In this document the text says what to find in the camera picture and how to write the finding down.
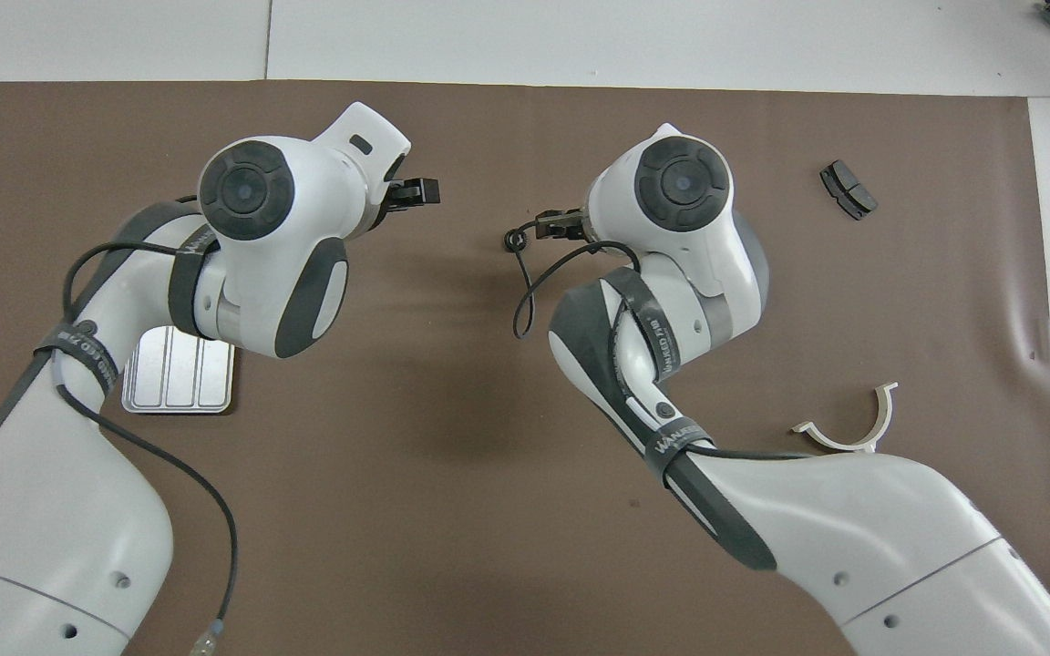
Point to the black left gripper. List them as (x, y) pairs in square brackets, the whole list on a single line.
[(384, 196)]

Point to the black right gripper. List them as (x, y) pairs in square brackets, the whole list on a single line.
[(581, 224)]

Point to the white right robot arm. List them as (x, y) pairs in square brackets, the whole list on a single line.
[(853, 547)]

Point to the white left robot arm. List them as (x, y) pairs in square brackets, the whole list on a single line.
[(33, 547)]

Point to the grey metal tray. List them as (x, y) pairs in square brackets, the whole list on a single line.
[(179, 374)]

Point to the brown table mat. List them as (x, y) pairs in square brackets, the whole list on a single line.
[(452, 410)]

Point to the dark grey brake pad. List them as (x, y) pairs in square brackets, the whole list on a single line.
[(849, 189)]

